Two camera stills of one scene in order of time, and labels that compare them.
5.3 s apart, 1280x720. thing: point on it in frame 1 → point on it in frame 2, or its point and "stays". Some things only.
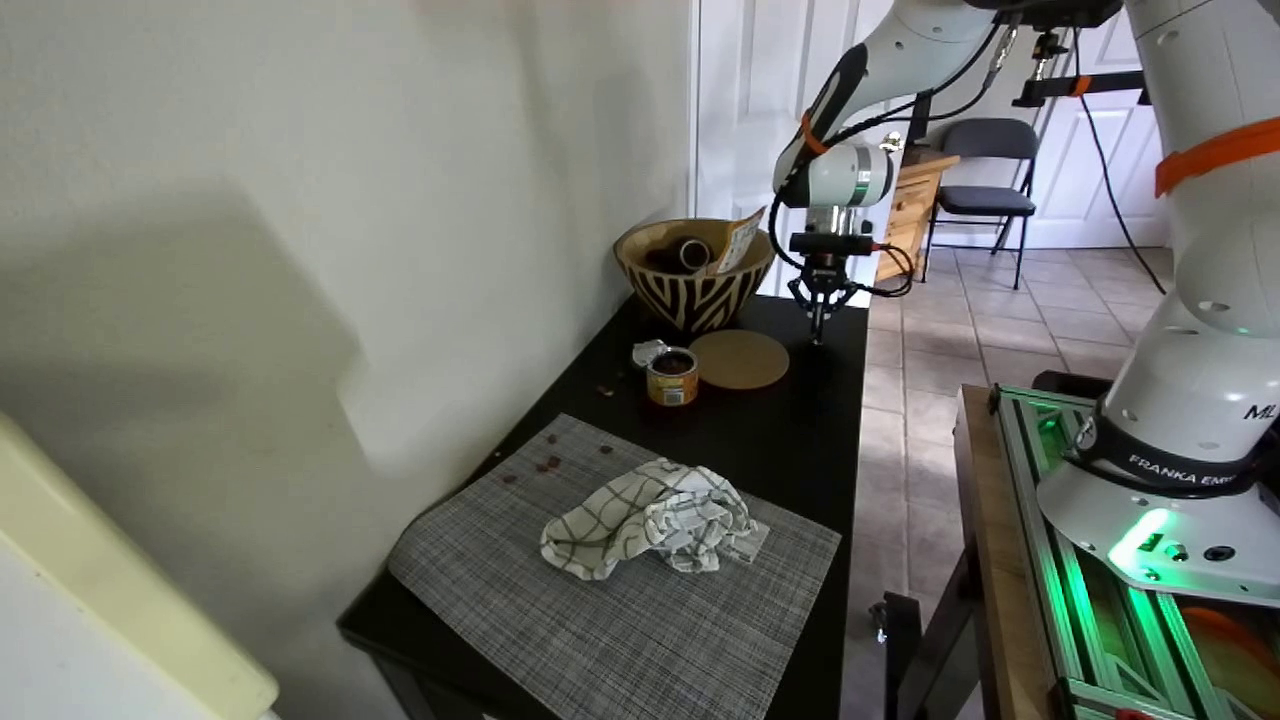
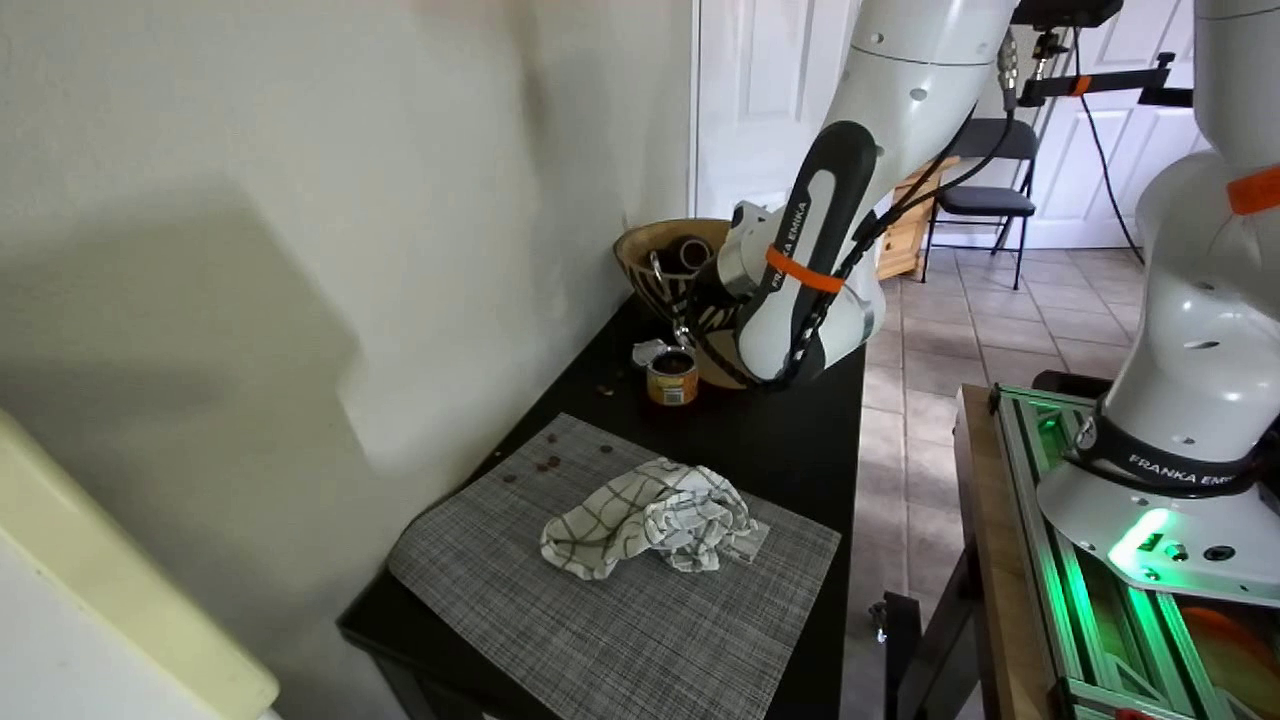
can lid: [651, 348] stays
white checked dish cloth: [672, 509] stays
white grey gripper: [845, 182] → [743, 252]
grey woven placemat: [570, 644] stays
